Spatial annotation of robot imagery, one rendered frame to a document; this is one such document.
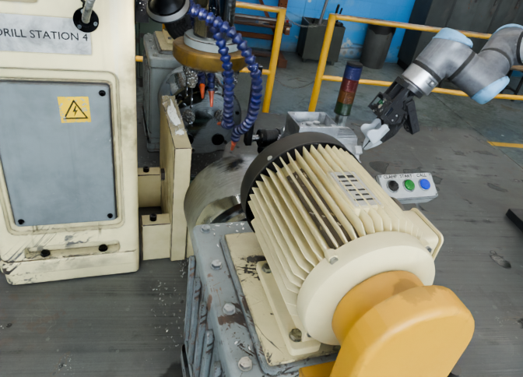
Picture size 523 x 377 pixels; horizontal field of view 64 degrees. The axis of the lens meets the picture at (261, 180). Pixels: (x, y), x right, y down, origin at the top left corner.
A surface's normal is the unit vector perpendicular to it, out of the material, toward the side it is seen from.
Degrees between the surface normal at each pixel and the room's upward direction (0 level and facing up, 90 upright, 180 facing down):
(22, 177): 90
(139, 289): 0
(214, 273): 0
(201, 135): 90
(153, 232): 90
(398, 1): 90
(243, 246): 0
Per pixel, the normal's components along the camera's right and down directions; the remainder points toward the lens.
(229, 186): -0.32, -0.71
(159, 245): 0.29, 0.55
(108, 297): 0.14, -0.83
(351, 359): -0.94, 0.04
